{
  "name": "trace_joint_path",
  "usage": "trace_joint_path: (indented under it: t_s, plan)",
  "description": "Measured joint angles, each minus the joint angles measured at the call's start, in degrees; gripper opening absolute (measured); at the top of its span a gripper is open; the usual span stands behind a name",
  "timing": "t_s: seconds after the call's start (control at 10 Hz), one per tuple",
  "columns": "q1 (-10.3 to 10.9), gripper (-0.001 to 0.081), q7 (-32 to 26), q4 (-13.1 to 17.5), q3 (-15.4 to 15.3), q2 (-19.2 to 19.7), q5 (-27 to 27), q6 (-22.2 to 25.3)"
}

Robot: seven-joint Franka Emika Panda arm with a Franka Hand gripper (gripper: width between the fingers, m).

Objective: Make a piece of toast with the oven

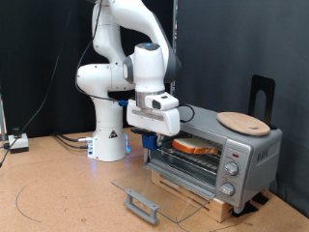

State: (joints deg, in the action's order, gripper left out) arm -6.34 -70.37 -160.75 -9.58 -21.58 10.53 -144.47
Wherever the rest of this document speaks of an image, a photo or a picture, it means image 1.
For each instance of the black metal bookend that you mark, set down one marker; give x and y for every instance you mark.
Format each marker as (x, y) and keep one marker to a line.
(257, 83)

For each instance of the vertical metal pole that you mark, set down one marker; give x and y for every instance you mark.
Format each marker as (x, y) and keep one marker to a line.
(174, 19)

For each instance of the white bread slice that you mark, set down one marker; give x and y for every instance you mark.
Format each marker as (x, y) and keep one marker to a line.
(196, 146)

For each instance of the grey backdrop curtain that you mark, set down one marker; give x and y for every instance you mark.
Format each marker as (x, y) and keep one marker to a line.
(241, 38)

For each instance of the black foam wedge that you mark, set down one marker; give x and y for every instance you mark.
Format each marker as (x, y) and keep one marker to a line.
(261, 199)
(246, 209)

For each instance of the round wooden cutting board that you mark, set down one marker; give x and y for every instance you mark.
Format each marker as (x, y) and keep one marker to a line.
(244, 124)

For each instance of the silver oven knob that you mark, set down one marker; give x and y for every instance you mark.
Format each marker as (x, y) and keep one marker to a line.
(231, 168)
(227, 189)

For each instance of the silver toaster oven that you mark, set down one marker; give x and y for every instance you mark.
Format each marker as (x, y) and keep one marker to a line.
(257, 154)

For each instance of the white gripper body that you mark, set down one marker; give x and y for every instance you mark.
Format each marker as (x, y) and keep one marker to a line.
(154, 121)

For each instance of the black backdrop curtain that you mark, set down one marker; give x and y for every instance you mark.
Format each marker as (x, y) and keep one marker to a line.
(25, 48)

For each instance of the white emergency stop button box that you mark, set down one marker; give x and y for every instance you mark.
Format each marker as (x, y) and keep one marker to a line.
(18, 143)

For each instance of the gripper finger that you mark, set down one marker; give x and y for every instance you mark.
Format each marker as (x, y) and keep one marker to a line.
(160, 140)

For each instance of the silver metal rod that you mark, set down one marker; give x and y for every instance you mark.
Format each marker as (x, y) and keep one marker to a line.
(2, 122)

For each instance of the wooden slatted base block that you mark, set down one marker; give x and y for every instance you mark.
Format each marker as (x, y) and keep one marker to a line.
(222, 209)

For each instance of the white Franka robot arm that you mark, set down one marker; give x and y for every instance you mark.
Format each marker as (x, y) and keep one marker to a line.
(107, 129)

